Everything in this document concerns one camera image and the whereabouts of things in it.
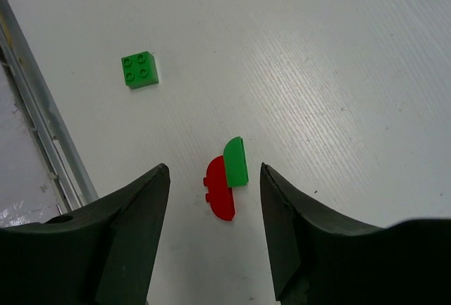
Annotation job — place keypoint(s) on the green lego brick lower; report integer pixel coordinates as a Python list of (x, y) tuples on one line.
[(139, 70)]

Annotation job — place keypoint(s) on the red curved lego brick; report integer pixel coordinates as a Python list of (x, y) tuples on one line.
[(219, 195)]

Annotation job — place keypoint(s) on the aluminium table frame rail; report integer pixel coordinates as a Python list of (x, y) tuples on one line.
[(47, 126)]

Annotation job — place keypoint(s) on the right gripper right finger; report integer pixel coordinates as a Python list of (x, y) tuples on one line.
[(320, 256)]

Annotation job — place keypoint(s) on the green slope lego brick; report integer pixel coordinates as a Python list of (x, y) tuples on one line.
[(235, 163)]

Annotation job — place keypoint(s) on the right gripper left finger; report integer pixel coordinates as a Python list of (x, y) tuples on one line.
[(101, 253)]

